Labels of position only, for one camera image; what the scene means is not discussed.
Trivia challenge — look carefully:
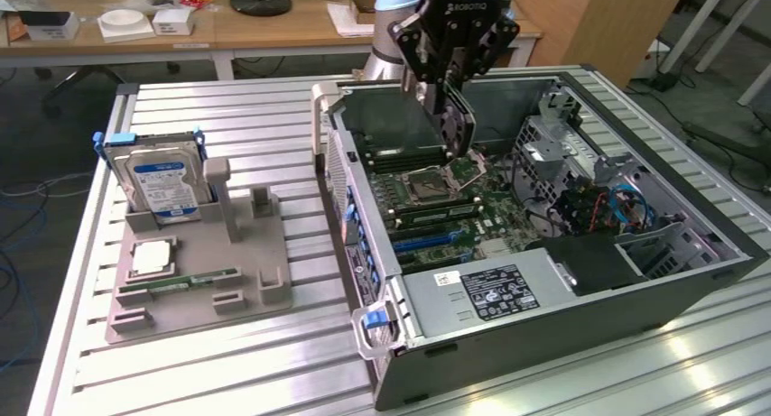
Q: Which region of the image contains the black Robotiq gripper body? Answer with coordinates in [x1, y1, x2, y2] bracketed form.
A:
[415, 0, 507, 54]

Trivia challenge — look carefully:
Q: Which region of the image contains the black graphics card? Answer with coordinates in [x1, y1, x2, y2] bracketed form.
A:
[400, 68, 479, 160]

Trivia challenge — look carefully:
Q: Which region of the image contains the blue expansion slot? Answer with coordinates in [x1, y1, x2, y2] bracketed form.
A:
[390, 233, 459, 254]

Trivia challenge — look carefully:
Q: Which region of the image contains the white paper stack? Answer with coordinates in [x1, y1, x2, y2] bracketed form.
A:
[327, 1, 379, 38]

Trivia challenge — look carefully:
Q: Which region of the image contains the wooden cabinet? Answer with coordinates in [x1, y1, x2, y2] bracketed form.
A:
[509, 0, 691, 88]

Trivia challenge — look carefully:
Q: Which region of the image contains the metal disk bay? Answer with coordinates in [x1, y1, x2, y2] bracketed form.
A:
[515, 88, 603, 200]

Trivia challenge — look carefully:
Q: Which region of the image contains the wooden desk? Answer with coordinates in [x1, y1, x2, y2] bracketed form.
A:
[0, 0, 543, 81]

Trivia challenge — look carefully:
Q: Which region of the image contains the metal socket cover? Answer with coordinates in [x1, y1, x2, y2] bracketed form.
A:
[443, 153, 493, 187]

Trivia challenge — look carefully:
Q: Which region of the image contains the CPU socket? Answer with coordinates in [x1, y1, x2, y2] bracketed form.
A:
[402, 165, 461, 205]

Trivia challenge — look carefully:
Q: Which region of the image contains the black RAM stick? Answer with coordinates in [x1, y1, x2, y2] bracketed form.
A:
[391, 199, 483, 227]

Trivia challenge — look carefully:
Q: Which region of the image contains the green motherboard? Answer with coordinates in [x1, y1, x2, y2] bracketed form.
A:
[360, 147, 543, 273]

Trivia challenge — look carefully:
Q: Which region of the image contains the small white labelled box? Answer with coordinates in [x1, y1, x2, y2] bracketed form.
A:
[151, 7, 198, 37]

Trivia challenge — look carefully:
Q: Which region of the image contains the black plastic air shroud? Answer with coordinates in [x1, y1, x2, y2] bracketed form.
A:
[523, 235, 653, 298]

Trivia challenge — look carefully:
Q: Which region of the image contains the white round holder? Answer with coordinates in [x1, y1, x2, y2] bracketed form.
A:
[95, 8, 156, 42]

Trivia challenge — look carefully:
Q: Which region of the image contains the hard disk with blue caddy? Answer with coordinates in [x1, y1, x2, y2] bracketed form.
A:
[94, 129, 212, 221]

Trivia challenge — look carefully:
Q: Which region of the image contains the grey power supply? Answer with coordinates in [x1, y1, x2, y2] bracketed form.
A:
[400, 248, 579, 340]

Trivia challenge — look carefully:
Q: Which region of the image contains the grey parts rack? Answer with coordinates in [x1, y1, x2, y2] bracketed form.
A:
[106, 157, 302, 345]

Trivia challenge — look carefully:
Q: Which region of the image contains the white box with black lid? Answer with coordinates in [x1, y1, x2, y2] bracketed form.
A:
[18, 10, 83, 42]

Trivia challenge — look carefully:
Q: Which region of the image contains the silver CPU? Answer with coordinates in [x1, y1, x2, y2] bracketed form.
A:
[131, 243, 176, 273]

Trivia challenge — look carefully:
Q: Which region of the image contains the green RAM stick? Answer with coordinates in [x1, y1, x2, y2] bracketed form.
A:
[119, 273, 243, 296]

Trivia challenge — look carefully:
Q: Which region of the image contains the open black PC case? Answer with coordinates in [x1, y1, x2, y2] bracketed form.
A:
[310, 70, 771, 412]

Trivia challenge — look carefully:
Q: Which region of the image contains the white table frame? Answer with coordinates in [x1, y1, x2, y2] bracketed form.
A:
[659, 0, 771, 106]

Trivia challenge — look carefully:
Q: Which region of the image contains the red wire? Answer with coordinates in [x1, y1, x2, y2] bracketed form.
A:
[587, 192, 610, 227]

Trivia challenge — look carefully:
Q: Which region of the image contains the blue wire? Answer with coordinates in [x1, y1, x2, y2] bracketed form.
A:
[607, 188, 658, 232]

